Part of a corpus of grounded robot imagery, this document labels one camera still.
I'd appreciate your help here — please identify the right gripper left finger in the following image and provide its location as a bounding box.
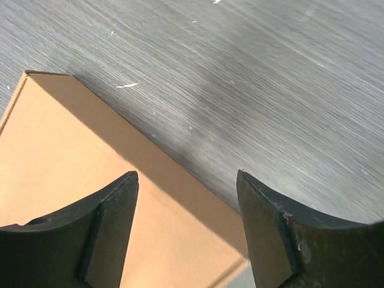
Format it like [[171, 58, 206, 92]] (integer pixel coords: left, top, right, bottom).
[[1, 171, 139, 287]]

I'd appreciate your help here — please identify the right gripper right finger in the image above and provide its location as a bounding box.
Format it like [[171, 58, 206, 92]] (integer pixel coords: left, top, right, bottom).
[[236, 170, 383, 287]]

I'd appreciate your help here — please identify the brown cardboard box sheet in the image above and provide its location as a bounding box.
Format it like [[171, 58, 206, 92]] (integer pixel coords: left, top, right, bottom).
[[1, 71, 248, 287]]

